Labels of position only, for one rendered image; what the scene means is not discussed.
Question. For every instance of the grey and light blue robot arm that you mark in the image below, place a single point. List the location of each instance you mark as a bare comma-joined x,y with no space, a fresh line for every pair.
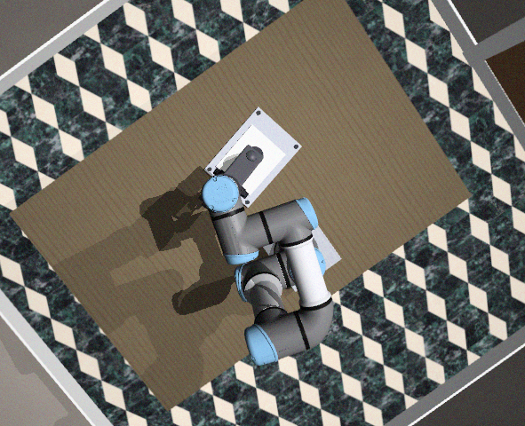
275,333

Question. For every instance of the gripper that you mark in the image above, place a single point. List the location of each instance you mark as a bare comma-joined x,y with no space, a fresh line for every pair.
218,172

